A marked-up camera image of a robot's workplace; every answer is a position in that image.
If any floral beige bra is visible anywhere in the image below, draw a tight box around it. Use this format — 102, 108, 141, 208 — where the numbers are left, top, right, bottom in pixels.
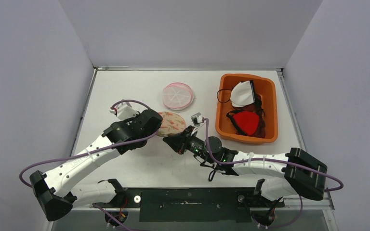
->
157, 111, 187, 137

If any white mesh pink-trimmed laundry bag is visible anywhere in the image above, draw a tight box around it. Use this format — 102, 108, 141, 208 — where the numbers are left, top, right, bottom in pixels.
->
162, 82, 195, 111

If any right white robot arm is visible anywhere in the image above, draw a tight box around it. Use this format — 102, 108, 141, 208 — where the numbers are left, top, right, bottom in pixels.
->
163, 126, 328, 206

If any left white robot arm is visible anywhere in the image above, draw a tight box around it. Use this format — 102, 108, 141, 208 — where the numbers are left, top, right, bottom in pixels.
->
29, 109, 163, 221

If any dark red bra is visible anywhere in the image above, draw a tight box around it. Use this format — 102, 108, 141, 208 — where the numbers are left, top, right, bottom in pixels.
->
242, 93, 265, 138

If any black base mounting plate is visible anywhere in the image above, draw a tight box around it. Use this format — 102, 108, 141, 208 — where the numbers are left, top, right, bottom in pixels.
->
99, 187, 285, 222

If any orange plastic basin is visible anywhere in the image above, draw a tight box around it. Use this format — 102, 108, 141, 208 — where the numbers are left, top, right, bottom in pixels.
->
215, 73, 278, 145

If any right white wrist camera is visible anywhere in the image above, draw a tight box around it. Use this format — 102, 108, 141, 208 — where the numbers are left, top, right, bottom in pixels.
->
191, 113, 204, 128

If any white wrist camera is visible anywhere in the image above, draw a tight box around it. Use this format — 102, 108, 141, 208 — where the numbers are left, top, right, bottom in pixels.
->
191, 113, 204, 128
109, 102, 139, 121

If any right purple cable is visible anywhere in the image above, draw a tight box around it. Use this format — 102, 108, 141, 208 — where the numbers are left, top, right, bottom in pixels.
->
202, 118, 344, 229

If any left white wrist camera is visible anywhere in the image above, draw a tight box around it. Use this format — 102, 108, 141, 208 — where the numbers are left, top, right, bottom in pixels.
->
109, 102, 139, 121

